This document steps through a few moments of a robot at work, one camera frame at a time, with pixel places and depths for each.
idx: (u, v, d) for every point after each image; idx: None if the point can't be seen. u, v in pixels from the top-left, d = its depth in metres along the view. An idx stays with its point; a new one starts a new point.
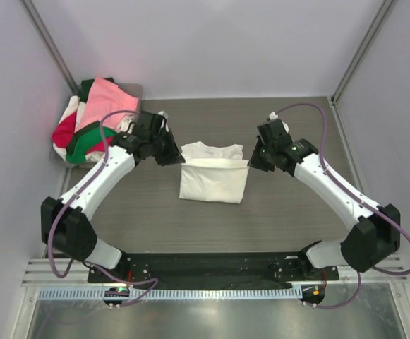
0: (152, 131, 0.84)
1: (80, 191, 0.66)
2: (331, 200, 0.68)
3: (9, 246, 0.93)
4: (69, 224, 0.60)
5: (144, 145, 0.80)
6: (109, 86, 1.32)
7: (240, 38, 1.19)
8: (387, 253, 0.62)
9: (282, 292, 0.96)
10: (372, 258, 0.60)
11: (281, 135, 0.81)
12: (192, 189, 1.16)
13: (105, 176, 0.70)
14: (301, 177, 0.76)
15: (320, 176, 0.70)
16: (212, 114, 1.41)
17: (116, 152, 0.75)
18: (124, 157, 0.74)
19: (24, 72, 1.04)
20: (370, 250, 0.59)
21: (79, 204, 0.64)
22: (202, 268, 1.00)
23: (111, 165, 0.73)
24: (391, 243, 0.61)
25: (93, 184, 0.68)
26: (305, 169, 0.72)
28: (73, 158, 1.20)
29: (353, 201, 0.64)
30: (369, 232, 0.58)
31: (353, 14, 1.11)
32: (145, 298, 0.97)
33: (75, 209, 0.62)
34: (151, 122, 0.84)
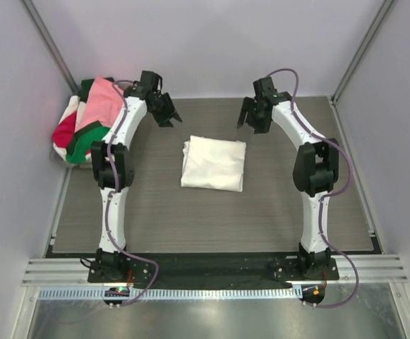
0: (154, 85, 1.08)
1: (116, 132, 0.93)
2: (292, 133, 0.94)
3: (10, 245, 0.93)
4: (119, 155, 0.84)
5: (150, 94, 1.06)
6: (109, 85, 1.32)
7: (238, 38, 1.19)
8: (326, 179, 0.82)
9: (282, 292, 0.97)
10: (312, 178, 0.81)
11: (269, 88, 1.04)
12: (193, 173, 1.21)
13: (130, 119, 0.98)
14: (276, 118, 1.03)
15: (287, 115, 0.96)
16: (210, 114, 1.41)
17: (132, 102, 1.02)
18: (138, 103, 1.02)
19: (25, 72, 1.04)
20: (311, 169, 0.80)
21: (119, 140, 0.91)
22: (202, 268, 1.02)
23: (131, 111, 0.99)
24: (330, 171, 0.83)
25: (124, 126, 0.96)
26: (279, 110, 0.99)
28: (73, 158, 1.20)
29: (304, 133, 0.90)
30: (312, 153, 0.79)
31: (354, 15, 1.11)
32: (145, 298, 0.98)
33: (118, 145, 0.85)
34: (150, 78, 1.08)
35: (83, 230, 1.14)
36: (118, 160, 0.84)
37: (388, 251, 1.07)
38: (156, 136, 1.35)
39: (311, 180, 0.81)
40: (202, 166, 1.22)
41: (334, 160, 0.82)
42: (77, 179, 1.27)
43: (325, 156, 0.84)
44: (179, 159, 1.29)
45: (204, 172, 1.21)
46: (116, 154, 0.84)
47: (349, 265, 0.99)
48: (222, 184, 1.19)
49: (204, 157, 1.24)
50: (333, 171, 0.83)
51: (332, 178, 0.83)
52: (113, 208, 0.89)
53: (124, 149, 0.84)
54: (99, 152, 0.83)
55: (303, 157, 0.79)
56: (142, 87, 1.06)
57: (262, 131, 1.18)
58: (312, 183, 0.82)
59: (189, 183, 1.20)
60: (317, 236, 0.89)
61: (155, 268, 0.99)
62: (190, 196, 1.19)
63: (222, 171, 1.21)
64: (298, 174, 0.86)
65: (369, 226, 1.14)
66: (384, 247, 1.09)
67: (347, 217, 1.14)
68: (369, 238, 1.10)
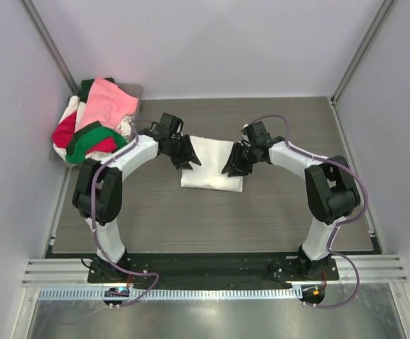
0: (172, 131, 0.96)
1: (116, 158, 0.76)
2: (295, 166, 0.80)
3: (10, 246, 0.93)
4: (108, 181, 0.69)
5: (164, 140, 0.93)
6: (109, 85, 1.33)
7: (237, 38, 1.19)
8: (348, 201, 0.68)
9: (282, 292, 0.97)
10: (332, 203, 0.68)
11: (262, 133, 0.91)
12: (193, 173, 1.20)
13: (136, 152, 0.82)
14: (276, 162, 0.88)
15: (285, 153, 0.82)
16: (209, 114, 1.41)
17: (145, 138, 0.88)
18: (152, 143, 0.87)
19: (25, 73, 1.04)
20: (324, 191, 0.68)
21: (117, 166, 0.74)
22: (201, 268, 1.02)
23: (142, 146, 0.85)
24: (349, 190, 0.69)
25: (126, 156, 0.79)
26: (275, 152, 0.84)
28: (73, 158, 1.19)
29: (306, 158, 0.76)
30: (317, 172, 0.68)
31: (354, 15, 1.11)
32: (145, 298, 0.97)
33: (112, 169, 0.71)
34: (171, 122, 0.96)
35: (83, 230, 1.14)
36: (104, 188, 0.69)
37: (388, 251, 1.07)
38: None
39: (329, 204, 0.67)
40: (202, 165, 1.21)
41: (348, 178, 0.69)
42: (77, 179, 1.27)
43: (336, 177, 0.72)
44: None
45: (204, 172, 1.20)
46: (105, 179, 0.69)
47: (349, 265, 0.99)
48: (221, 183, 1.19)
49: (205, 157, 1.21)
50: (352, 190, 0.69)
51: (354, 198, 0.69)
52: (101, 234, 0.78)
53: (117, 174, 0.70)
54: (87, 172, 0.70)
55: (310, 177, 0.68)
56: (159, 133, 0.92)
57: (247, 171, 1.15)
58: (332, 208, 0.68)
59: (189, 183, 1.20)
60: (324, 250, 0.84)
61: (155, 277, 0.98)
62: (190, 196, 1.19)
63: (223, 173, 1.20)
64: (312, 203, 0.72)
65: (369, 226, 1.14)
66: (384, 247, 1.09)
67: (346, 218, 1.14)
68: (369, 238, 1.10)
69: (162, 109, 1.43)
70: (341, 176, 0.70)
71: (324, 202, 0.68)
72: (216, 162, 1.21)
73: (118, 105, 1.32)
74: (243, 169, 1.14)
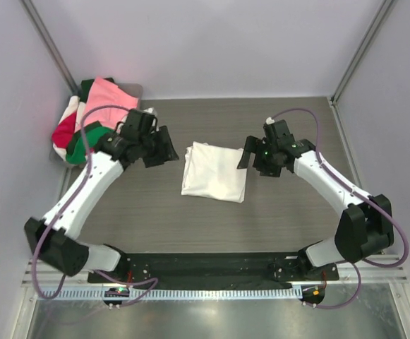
0: (142, 132, 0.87)
1: (63, 208, 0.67)
2: (328, 192, 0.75)
3: (11, 246, 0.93)
4: (55, 246, 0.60)
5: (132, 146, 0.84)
6: (109, 86, 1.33)
7: (238, 37, 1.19)
8: (380, 246, 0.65)
9: (282, 292, 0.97)
10: (365, 247, 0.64)
11: (284, 135, 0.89)
12: (195, 182, 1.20)
13: (87, 191, 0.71)
14: (299, 172, 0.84)
15: (315, 169, 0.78)
16: (210, 114, 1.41)
17: (99, 162, 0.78)
18: (109, 167, 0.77)
19: (25, 73, 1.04)
20: (362, 236, 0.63)
21: (62, 224, 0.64)
22: (202, 268, 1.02)
23: (95, 176, 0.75)
24: (383, 234, 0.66)
25: (77, 201, 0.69)
26: (303, 164, 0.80)
28: (73, 158, 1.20)
29: (344, 191, 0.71)
30: (360, 217, 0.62)
31: (354, 14, 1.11)
32: (145, 298, 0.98)
33: (57, 232, 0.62)
34: (139, 122, 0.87)
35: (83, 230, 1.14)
36: (54, 249, 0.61)
37: (388, 251, 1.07)
38: None
39: (363, 250, 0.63)
40: (203, 174, 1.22)
41: (386, 222, 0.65)
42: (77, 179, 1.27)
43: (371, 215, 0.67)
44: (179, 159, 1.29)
45: (205, 181, 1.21)
46: (52, 241, 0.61)
47: (349, 265, 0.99)
48: (221, 194, 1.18)
49: (207, 165, 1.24)
50: (386, 234, 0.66)
51: (385, 244, 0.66)
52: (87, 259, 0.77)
53: (62, 240, 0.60)
54: (31, 237, 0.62)
55: (353, 222, 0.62)
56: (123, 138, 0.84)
57: (274, 171, 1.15)
58: (365, 254, 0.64)
59: (190, 192, 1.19)
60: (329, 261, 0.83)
61: (154, 282, 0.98)
62: (190, 196, 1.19)
63: (223, 183, 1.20)
64: (341, 241, 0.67)
65: None
66: (384, 247, 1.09)
67: None
68: None
69: (162, 109, 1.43)
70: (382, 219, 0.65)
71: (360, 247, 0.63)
72: (217, 171, 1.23)
73: (117, 105, 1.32)
74: (269, 169, 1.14)
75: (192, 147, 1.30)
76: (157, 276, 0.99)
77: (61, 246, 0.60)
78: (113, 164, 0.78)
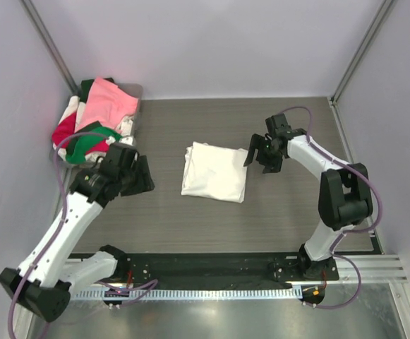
0: (125, 167, 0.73)
1: (38, 258, 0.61)
2: (312, 164, 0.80)
3: (10, 246, 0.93)
4: (30, 297, 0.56)
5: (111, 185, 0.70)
6: (109, 86, 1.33)
7: (238, 37, 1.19)
8: (358, 211, 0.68)
9: (282, 292, 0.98)
10: (343, 210, 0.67)
11: (282, 125, 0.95)
12: (195, 182, 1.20)
13: (63, 236, 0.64)
14: (291, 154, 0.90)
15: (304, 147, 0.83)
16: (210, 114, 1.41)
17: (75, 203, 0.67)
18: (85, 208, 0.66)
19: (25, 73, 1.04)
20: (337, 198, 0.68)
21: (37, 277, 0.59)
22: (201, 268, 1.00)
23: (70, 220, 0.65)
24: (362, 200, 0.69)
25: (51, 249, 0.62)
26: (294, 144, 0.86)
28: (73, 158, 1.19)
29: (325, 160, 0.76)
30: (334, 179, 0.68)
31: (353, 14, 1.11)
32: (145, 298, 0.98)
33: (31, 288, 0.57)
34: (119, 157, 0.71)
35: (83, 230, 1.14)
36: (29, 301, 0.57)
37: (388, 251, 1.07)
38: (156, 136, 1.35)
39: (340, 212, 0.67)
40: (202, 174, 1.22)
41: (364, 188, 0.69)
42: None
43: (352, 185, 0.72)
44: (179, 159, 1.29)
45: (205, 181, 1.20)
46: (27, 292, 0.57)
47: (349, 265, 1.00)
48: (221, 194, 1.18)
49: (207, 165, 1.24)
50: (365, 201, 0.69)
51: (365, 210, 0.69)
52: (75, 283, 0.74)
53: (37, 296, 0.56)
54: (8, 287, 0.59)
55: (327, 183, 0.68)
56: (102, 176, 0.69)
57: (274, 166, 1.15)
58: (343, 216, 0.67)
59: (189, 192, 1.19)
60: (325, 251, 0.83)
61: (153, 283, 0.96)
62: (190, 196, 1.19)
63: (223, 182, 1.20)
64: (322, 209, 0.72)
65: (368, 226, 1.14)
66: (384, 247, 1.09)
67: None
68: (368, 238, 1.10)
69: (162, 109, 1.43)
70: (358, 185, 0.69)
71: (336, 208, 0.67)
72: (217, 171, 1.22)
73: (117, 105, 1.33)
74: (270, 163, 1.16)
75: (192, 147, 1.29)
76: (157, 276, 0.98)
77: (35, 299, 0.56)
78: (89, 206, 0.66)
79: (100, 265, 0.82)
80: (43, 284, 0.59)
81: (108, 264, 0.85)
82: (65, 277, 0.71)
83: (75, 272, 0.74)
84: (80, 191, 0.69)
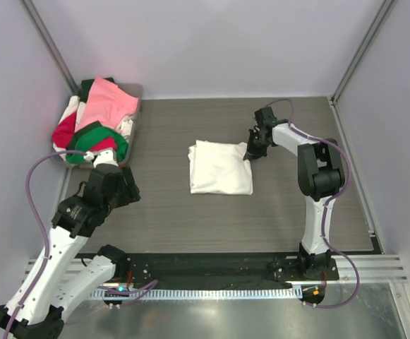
0: (109, 190, 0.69)
1: (25, 297, 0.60)
2: (291, 144, 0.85)
3: (10, 246, 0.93)
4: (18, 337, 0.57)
5: (95, 214, 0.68)
6: (109, 86, 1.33)
7: (238, 37, 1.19)
8: (332, 179, 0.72)
9: (282, 292, 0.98)
10: (317, 179, 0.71)
11: (269, 116, 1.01)
12: (203, 179, 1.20)
13: (48, 274, 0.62)
14: (275, 140, 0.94)
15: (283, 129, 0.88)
16: (210, 114, 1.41)
17: (58, 237, 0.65)
18: (68, 243, 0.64)
19: (25, 72, 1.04)
20: (312, 168, 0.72)
21: (24, 316, 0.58)
22: (201, 268, 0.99)
23: (54, 256, 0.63)
24: (335, 171, 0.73)
25: (37, 287, 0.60)
26: (275, 130, 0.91)
28: (73, 158, 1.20)
29: (302, 138, 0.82)
30: (309, 150, 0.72)
31: (353, 13, 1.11)
32: (145, 298, 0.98)
33: (18, 328, 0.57)
34: (102, 183, 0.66)
35: None
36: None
37: (388, 251, 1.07)
38: (156, 136, 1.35)
39: (315, 180, 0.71)
40: (209, 169, 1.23)
41: (337, 159, 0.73)
42: (77, 179, 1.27)
43: (327, 159, 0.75)
44: (179, 159, 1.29)
45: (214, 176, 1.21)
46: (17, 331, 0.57)
47: (349, 265, 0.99)
48: (232, 187, 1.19)
49: (212, 161, 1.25)
50: (339, 171, 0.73)
51: (339, 179, 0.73)
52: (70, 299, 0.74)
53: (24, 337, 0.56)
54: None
55: (302, 154, 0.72)
56: (84, 207, 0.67)
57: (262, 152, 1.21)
58: (317, 184, 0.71)
59: (200, 190, 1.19)
60: (319, 239, 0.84)
61: (153, 283, 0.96)
62: (190, 196, 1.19)
63: (231, 176, 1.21)
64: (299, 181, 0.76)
65: (368, 226, 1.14)
66: (384, 247, 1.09)
67: (348, 217, 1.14)
68: (368, 238, 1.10)
69: (162, 109, 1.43)
70: (331, 156, 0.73)
71: (311, 177, 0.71)
72: (224, 166, 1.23)
73: (118, 105, 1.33)
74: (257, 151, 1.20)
75: (192, 147, 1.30)
76: (157, 276, 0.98)
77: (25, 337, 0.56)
78: (73, 241, 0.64)
79: (96, 274, 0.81)
80: (30, 323, 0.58)
81: (105, 270, 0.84)
82: (57, 300, 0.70)
83: (70, 292, 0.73)
84: (63, 223, 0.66)
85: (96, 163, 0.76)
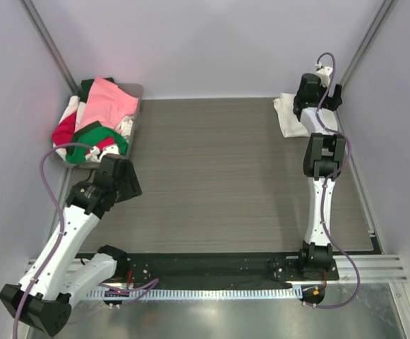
0: (119, 177, 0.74)
1: (39, 272, 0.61)
2: (310, 128, 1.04)
3: (10, 246, 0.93)
4: (32, 311, 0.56)
5: (107, 196, 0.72)
6: (109, 85, 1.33)
7: (238, 38, 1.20)
8: (329, 167, 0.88)
9: (282, 292, 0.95)
10: (316, 163, 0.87)
11: (308, 92, 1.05)
12: (292, 126, 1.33)
13: (63, 250, 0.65)
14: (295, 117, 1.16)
15: (310, 111, 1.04)
16: (210, 114, 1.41)
17: (73, 215, 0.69)
18: (82, 220, 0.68)
19: (25, 72, 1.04)
20: (316, 155, 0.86)
21: (39, 290, 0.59)
22: (201, 268, 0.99)
23: (69, 233, 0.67)
24: (334, 162, 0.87)
25: (52, 262, 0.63)
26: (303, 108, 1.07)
28: (73, 157, 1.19)
29: (320, 127, 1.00)
30: (320, 140, 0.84)
31: (353, 13, 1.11)
32: (145, 298, 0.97)
33: (33, 301, 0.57)
34: (113, 168, 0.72)
35: None
36: (32, 316, 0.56)
37: (388, 251, 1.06)
38: (156, 137, 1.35)
39: (314, 164, 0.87)
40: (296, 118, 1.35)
41: (340, 154, 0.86)
42: (78, 179, 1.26)
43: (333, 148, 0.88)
44: (179, 159, 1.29)
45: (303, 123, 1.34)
46: (30, 306, 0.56)
47: (349, 265, 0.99)
48: None
49: None
50: (336, 163, 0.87)
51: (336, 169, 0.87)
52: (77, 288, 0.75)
53: (38, 309, 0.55)
54: (8, 303, 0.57)
55: (312, 140, 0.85)
56: (97, 188, 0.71)
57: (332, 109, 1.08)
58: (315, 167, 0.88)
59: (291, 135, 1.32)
60: (319, 224, 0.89)
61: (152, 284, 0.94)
62: (190, 196, 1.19)
63: None
64: (303, 159, 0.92)
65: (369, 226, 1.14)
66: (384, 247, 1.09)
67: (348, 218, 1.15)
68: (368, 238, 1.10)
69: (162, 109, 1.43)
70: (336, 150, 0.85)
71: (312, 160, 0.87)
72: None
73: (118, 105, 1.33)
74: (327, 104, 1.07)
75: (274, 101, 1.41)
76: (157, 276, 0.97)
77: (39, 313, 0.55)
78: (87, 217, 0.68)
79: (99, 269, 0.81)
80: (44, 297, 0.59)
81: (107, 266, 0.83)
82: (64, 287, 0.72)
83: (75, 282, 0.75)
84: (76, 203, 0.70)
85: None
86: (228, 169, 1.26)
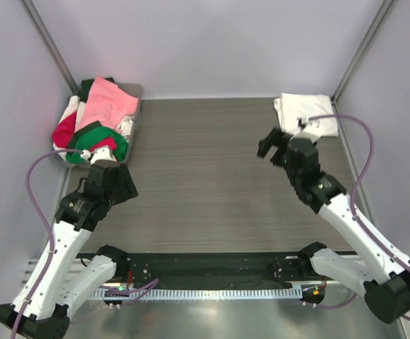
0: (109, 184, 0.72)
1: (32, 292, 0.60)
2: (363, 251, 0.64)
3: (9, 246, 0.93)
4: (27, 332, 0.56)
5: (97, 208, 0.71)
6: (109, 86, 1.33)
7: (238, 38, 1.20)
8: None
9: (282, 292, 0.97)
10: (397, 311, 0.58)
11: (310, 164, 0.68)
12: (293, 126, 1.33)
13: (54, 268, 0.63)
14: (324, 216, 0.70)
15: (348, 222, 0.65)
16: (210, 114, 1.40)
17: (62, 232, 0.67)
18: (73, 237, 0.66)
19: (25, 71, 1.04)
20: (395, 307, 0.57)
21: (32, 311, 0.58)
22: (201, 268, 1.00)
23: (60, 251, 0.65)
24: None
25: (44, 281, 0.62)
26: (332, 212, 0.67)
28: (73, 158, 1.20)
29: (383, 254, 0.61)
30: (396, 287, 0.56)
31: (353, 13, 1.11)
32: (145, 298, 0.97)
33: (27, 322, 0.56)
34: (102, 178, 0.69)
35: None
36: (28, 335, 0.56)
37: None
38: (156, 137, 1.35)
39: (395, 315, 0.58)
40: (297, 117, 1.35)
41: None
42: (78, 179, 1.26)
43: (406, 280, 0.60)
44: (179, 159, 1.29)
45: None
46: (25, 327, 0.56)
47: None
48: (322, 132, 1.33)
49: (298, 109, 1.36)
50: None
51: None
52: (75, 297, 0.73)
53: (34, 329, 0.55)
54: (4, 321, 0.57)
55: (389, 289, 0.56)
56: (84, 204, 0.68)
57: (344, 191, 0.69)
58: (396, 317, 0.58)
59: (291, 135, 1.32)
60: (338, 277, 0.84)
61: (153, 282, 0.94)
62: (190, 196, 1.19)
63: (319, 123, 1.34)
64: (373, 304, 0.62)
65: None
66: None
67: None
68: None
69: (162, 109, 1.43)
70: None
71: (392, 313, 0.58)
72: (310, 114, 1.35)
73: (118, 105, 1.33)
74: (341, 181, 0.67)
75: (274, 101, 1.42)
76: (157, 277, 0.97)
77: (34, 333, 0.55)
78: (77, 234, 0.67)
79: (97, 272, 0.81)
80: (39, 318, 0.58)
81: (106, 268, 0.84)
82: (61, 298, 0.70)
83: (73, 290, 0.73)
84: (66, 218, 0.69)
85: (93, 161, 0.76)
86: (228, 169, 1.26)
